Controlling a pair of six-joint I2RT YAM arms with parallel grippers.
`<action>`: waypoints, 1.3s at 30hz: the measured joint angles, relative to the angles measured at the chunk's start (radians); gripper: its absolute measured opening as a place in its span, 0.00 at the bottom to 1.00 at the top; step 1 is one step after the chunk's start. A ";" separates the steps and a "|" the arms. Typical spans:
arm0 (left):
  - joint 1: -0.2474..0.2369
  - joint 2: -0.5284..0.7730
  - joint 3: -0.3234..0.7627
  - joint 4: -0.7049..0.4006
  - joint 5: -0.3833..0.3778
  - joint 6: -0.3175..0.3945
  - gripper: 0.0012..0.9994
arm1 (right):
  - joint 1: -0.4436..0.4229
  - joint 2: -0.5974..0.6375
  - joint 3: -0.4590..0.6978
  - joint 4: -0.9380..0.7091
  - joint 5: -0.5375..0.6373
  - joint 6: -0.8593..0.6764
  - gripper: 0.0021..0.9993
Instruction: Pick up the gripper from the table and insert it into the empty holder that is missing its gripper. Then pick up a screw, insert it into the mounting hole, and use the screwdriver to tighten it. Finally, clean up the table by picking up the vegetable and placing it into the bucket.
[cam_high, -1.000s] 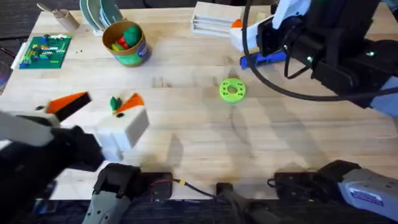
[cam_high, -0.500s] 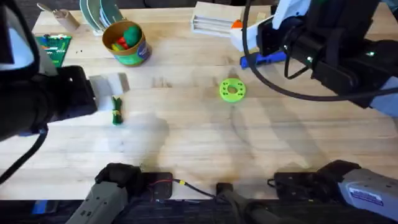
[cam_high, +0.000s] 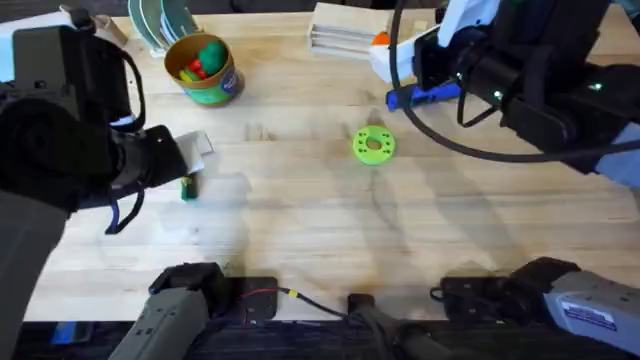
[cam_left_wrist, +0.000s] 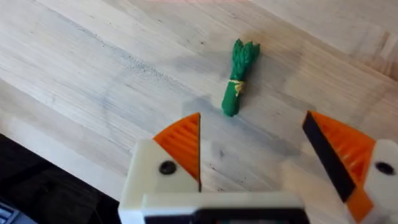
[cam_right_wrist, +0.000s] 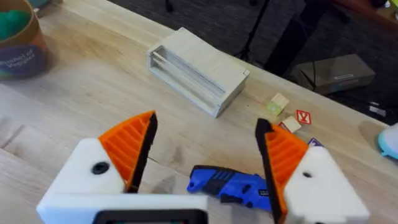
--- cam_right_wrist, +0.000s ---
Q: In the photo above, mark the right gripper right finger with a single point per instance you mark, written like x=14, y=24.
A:
x=314, y=186

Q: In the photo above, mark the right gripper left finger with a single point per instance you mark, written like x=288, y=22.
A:
x=93, y=174

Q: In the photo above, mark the purple-faced wooden cube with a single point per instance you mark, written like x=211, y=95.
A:
x=315, y=142

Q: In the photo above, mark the red-lettered wooden cube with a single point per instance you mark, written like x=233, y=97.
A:
x=295, y=120

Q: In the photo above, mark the pale blue round object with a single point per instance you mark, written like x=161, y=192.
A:
x=389, y=141

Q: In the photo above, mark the green-faced wooden cube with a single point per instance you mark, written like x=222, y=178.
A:
x=277, y=104

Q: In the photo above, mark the grey flat box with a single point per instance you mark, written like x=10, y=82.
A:
x=334, y=74

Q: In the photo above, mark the pale wooden open box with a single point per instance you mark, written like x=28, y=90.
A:
x=199, y=71

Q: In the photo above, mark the round cardboard toy tub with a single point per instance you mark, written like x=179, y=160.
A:
x=19, y=40

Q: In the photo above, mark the black stand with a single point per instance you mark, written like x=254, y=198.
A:
x=253, y=31

